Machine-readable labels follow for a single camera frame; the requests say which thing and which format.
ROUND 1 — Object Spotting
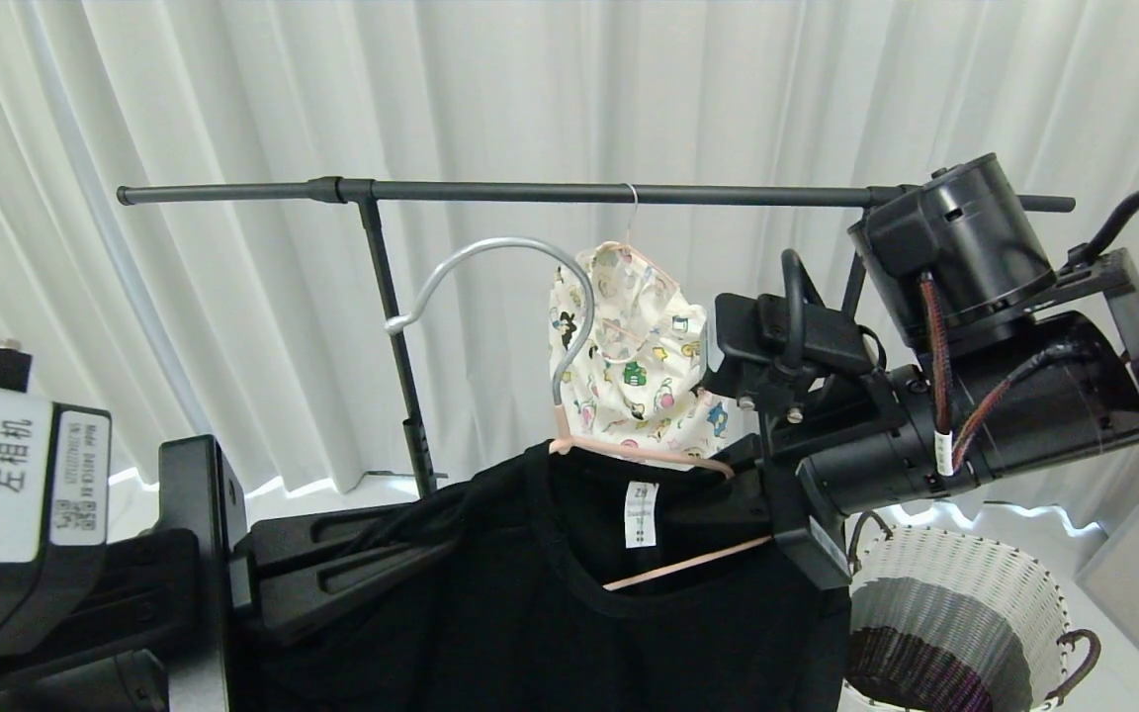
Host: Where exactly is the black clothes rack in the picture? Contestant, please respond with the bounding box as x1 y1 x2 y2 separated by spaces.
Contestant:
118 176 1077 500

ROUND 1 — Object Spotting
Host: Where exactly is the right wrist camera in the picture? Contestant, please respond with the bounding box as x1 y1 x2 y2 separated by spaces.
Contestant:
703 292 877 426

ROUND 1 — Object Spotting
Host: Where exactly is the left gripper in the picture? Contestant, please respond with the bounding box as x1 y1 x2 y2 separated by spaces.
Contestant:
0 435 467 712

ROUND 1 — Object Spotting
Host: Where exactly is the black cable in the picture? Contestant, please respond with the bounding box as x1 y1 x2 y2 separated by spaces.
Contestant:
780 249 810 372
1069 186 1139 268

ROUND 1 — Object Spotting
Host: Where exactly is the white laundry basket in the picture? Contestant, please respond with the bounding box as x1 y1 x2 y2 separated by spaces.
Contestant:
841 509 1102 712

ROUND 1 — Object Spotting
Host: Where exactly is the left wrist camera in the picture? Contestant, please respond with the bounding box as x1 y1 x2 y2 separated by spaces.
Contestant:
0 341 114 666

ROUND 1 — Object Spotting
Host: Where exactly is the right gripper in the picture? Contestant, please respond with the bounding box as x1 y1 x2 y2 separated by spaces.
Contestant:
757 415 981 591

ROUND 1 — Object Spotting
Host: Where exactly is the white curtain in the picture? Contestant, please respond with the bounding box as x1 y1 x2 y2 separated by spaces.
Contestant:
0 0 1139 535

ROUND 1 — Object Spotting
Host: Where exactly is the black garment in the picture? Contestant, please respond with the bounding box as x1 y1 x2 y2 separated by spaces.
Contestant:
233 440 852 712

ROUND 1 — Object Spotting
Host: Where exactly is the cream printed garment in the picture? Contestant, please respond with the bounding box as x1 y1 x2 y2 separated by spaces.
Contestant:
548 240 744 466

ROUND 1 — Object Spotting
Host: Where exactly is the pink clothes hanger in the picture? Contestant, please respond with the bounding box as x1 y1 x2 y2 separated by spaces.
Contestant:
385 237 776 592
594 183 681 293

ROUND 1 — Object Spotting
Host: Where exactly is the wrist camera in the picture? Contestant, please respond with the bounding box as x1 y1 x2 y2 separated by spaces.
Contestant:
0 341 114 666
703 292 877 426

